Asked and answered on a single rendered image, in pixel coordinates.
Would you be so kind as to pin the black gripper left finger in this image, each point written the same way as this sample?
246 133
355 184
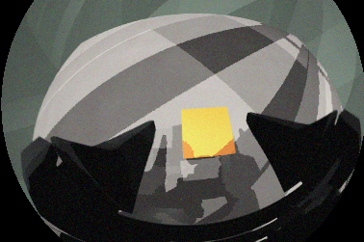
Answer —
116 167

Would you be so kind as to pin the orange block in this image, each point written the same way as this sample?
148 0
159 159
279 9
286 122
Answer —
206 132

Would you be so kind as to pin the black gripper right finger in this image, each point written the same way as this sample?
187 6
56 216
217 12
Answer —
289 145

